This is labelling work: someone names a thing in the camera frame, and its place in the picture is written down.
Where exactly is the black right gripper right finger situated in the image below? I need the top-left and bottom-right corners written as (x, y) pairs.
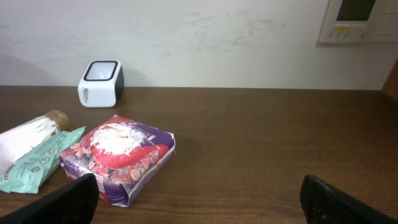
top-left (300, 175), bottom-right (397, 224)

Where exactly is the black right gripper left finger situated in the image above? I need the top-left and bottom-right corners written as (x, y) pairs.
top-left (1, 174), bottom-right (99, 224)

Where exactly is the mint green wipes packet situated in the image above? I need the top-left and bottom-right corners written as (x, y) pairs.
top-left (1, 126), bottom-right (85, 194)

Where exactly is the red purple snack package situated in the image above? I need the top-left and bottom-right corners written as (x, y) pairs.
top-left (60, 115), bottom-right (175, 207)

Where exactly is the white tube brown cap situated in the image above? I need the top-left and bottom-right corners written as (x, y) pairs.
top-left (1, 110), bottom-right (70, 174)

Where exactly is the beige wall control panel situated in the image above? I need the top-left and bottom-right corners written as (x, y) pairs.
top-left (318, 0), bottom-right (397, 44)

